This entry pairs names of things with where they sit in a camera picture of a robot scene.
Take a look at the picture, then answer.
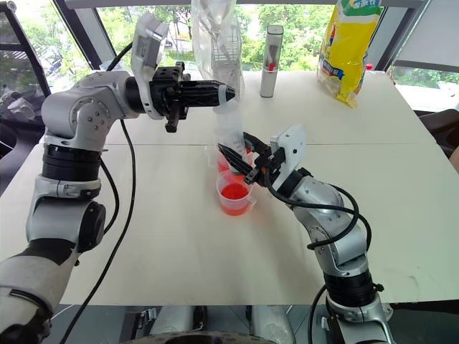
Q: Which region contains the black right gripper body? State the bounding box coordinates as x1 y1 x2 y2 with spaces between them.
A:
245 145 288 189

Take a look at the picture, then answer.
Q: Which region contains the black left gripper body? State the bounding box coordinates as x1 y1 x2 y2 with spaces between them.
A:
148 61 191 134

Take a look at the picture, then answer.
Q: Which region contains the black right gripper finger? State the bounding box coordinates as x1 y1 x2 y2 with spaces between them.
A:
242 131 268 156
217 143 254 178

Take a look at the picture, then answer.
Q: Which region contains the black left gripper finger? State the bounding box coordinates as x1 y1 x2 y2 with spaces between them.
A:
179 80 237 95
179 93 237 107

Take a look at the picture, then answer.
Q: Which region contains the clear cup with red liquid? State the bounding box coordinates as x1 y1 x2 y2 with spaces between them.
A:
204 143 248 177
216 171 257 216

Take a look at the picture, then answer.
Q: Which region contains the clear plastic bag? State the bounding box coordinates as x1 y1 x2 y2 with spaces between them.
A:
191 0 246 98

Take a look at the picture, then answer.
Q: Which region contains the white cylindrical pen container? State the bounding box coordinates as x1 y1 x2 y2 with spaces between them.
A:
260 24 285 99

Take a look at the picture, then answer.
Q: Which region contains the yellow plastic snack bag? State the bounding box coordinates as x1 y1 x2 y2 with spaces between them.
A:
316 0 384 110

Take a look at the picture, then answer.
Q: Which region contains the white crumpled object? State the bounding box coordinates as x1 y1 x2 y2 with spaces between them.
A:
0 87 37 121

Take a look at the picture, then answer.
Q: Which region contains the dark chair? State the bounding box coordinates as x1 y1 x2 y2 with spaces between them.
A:
417 108 459 159

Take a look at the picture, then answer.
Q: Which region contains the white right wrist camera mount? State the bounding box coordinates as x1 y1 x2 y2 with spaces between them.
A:
269 124 308 193

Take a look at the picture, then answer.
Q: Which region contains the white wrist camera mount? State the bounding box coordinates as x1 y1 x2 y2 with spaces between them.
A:
130 12 170 121
269 124 308 193

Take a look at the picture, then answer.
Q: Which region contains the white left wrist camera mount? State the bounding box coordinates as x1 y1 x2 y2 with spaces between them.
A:
130 12 170 121

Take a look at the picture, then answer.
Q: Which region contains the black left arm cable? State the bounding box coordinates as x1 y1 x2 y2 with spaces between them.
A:
59 41 138 344
99 156 121 234

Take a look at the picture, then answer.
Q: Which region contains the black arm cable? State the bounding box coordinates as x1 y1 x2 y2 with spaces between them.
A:
307 285 329 344
267 181 373 251
99 156 121 234
59 41 138 344

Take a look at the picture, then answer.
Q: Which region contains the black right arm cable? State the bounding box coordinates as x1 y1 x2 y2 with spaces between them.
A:
267 181 373 251
307 285 329 344

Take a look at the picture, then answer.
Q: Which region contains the black metal frame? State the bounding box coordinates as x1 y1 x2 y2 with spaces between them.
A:
0 9 52 98

